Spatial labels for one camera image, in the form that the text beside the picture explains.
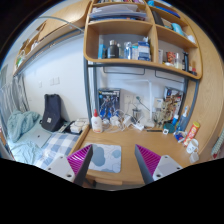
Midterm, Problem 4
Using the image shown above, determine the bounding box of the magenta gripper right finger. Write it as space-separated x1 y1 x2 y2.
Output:
135 144 161 184

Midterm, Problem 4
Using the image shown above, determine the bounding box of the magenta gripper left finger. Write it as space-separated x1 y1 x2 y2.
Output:
67 145 93 186

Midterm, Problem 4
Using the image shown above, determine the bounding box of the blue cloud pattern mouse pad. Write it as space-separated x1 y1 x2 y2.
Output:
89 143 122 173

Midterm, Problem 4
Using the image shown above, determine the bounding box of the white glue bottle red cap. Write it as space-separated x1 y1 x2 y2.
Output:
91 110 103 133

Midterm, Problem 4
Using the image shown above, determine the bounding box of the white power strip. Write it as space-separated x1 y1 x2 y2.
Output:
123 116 144 131

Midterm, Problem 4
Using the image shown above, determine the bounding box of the silver laptop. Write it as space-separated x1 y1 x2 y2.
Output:
20 128 51 148

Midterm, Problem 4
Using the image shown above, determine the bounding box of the white mug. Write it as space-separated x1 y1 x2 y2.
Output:
186 139 199 154

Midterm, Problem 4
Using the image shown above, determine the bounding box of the dark blue backpack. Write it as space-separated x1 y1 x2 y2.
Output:
41 94 63 132

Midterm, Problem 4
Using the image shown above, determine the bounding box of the blue spray bottle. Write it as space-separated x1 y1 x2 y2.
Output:
176 106 188 131

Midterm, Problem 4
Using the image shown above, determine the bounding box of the colourful comic box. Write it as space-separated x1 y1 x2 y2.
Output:
160 87 184 122

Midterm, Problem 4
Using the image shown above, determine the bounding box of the red yellow snack can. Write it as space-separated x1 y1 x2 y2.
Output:
183 122 200 147

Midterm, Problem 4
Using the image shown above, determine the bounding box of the blue robot model box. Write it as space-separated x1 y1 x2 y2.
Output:
98 88 120 119

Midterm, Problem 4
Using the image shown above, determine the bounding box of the light blue blanket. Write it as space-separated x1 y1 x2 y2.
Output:
7 110 40 143

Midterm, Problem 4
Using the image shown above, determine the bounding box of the blue white box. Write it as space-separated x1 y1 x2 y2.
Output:
138 41 150 61

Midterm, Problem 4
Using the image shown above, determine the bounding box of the silver metal can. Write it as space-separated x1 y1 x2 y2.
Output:
124 42 132 60

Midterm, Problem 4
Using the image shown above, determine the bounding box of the black water bottle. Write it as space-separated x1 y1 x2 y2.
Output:
107 40 119 58

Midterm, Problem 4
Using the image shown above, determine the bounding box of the stack of papers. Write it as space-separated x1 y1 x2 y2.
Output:
89 4 147 20

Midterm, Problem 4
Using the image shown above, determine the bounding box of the wooden wall shelf unit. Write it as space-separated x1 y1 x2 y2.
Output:
84 0 202 79

